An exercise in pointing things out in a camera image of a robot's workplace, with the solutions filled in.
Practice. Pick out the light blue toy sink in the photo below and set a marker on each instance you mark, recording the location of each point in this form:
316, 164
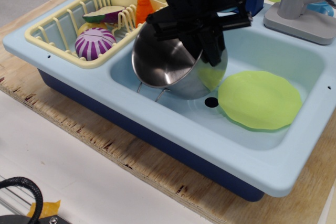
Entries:
248, 162

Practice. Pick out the purple striped toy onion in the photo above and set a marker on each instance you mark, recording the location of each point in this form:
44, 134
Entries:
93, 42

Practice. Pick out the orange toy carrot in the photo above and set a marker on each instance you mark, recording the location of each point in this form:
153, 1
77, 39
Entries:
144, 8

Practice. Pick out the toy eggplant slice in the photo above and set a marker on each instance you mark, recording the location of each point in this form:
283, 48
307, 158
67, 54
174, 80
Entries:
108, 14

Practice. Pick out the stainless steel pot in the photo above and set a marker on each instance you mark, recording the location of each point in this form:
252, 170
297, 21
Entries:
168, 65

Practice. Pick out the green plastic plate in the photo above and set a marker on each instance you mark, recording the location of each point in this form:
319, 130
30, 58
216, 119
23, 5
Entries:
259, 100

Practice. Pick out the cream dish drying rack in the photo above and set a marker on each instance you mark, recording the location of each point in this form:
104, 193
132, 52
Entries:
57, 32

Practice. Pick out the yellow tape piece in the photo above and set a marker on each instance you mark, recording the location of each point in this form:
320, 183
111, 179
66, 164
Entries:
49, 209

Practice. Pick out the grey toy faucet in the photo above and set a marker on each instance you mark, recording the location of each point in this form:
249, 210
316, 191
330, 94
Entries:
292, 17

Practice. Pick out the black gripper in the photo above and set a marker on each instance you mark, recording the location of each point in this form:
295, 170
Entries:
182, 18

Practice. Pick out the plywood board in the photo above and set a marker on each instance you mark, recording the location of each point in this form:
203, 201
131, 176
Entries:
103, 174

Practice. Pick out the yellow toy vegetable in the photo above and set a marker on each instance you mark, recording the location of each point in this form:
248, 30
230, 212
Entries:
87, 26

